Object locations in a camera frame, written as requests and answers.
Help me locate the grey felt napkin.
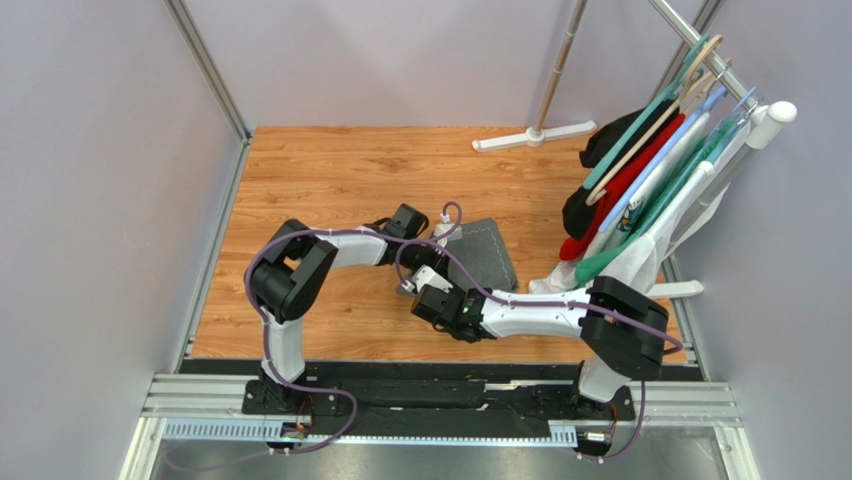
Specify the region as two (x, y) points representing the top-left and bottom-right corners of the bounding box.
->
(396, 216), (520, 297)

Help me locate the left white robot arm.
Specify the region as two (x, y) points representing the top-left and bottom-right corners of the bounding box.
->
(244, 204), (449, 413)

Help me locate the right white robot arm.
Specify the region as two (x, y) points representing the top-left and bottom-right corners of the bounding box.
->
(411, 276), (679, 403)

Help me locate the black garment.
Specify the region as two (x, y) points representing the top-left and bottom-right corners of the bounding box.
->
(562, 100), (673, 241)

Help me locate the red garment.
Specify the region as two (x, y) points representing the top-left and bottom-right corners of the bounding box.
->
(559, 113), (687, 262)

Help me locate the wooden hanger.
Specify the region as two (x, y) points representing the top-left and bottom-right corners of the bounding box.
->
(583, 34), (724, 206)

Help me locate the white garment with green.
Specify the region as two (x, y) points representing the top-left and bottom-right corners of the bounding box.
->
(529, 120), (752, 294)

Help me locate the teal hanger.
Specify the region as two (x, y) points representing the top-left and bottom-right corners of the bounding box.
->
(582, 35), (709, 190)

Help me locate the light blue hanger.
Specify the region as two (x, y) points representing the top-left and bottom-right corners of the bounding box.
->
(598, 87), (728, 233)

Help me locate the white clothes rack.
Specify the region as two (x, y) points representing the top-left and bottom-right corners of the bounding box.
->
(473, 1), (797, 264)

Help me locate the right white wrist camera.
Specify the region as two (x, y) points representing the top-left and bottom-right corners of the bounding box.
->
(399, 266), (453, 295)

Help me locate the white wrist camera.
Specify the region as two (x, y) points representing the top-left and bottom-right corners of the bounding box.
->
(399, 266), (453, 295)
(432, 213), (463, 246)

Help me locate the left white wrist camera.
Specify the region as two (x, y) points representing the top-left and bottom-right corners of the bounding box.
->
(432, 213), (463, 246)

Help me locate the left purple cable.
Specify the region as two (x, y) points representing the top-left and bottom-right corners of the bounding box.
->
(243, 201), (463, 457)

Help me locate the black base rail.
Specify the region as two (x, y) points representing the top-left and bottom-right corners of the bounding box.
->
(242, 361), (636, 439)

